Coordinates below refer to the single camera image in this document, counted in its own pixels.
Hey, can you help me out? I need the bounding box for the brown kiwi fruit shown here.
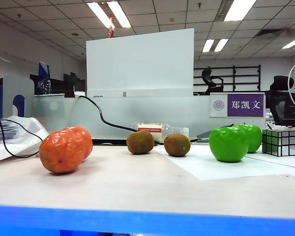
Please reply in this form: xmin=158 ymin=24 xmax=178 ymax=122
xmin=163 ymin=133 xmax=191 ymax=157
xmin=126 ymin=130 xmax=155 ymax=155

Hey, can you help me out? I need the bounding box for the orange plastic mandarin fruit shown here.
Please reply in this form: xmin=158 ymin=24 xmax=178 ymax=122
xmin=38 ymin=129 xmax=87 ymax=174
xmin=62 ymin=126 xmax=93 ymax=163

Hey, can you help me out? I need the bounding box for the green plastic apple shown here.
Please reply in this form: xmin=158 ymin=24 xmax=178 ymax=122
xmin=208 ymin=126 xmax=250 ymax=163
xmin=232 ymin=122 xmax=263 ymax=154

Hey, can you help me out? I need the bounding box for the white AOC monitor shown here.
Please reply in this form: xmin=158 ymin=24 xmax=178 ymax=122
xmin=86 ymin=28 xmax=195 ymax=99

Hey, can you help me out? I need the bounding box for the white paper sheet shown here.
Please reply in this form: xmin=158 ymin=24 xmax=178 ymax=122
xmin=154 ymin=145 xmax=290 ymax=181
xmin=245 ymin=147 xmax=295 ymax=171

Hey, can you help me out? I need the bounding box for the black shelf rack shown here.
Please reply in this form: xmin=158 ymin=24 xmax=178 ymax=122
xmin=193 ymin=64 xmax=262 ymax=95

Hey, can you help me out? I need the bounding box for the red hanging ornament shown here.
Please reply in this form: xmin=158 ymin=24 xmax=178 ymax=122
xmin=108 ymin=17 xmax=116 ymax=39

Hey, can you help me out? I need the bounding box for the black background monitor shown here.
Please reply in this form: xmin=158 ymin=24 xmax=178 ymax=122
xmin=29 ymin=72 xmax=87 ymax=98

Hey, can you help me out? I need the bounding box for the purple white name plate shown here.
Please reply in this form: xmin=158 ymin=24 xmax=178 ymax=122
xmin=209 ymin=92 xmax=266 ymax=118

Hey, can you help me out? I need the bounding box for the blue edge strip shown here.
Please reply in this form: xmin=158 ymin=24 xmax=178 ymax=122
xmin=0 ymin=205 xmax=295 ymax=236

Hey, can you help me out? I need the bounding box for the blue triangular desk ornament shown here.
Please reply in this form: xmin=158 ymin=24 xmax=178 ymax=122
xmin=36 ymin=61 xmax=52 ymax=95

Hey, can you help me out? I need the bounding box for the white printed plastic bag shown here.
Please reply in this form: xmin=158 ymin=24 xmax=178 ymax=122
xmin=0 ymin=115 xmax=51 ymax=165

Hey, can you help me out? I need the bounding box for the grey metal bookend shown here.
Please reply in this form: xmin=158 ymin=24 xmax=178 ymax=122
xmin=2 ymin=75 xmax=35 ymax=118

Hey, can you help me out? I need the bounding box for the black mesh office chair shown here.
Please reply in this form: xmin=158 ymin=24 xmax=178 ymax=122
xmin=264 ymin=75 xmax=295 ymax=128

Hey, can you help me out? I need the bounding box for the silver mirror puzzle cube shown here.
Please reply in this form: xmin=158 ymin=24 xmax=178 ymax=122
xmin=262 ymin=129 xmax=295 ymax=157

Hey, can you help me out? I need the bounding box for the stack of printed papers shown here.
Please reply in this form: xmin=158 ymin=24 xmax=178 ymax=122
xmin=0 ymin=119 xmax=22 ymax=145

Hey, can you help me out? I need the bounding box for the thick black monitor cable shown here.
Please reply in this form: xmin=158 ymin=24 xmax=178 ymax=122
xmin=78 ymin=95 xmax=138 ymax=132

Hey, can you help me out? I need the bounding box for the thin black cable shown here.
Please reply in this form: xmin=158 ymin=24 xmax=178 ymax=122
xmin=0 ymin=104 xmax=44 ymax=159

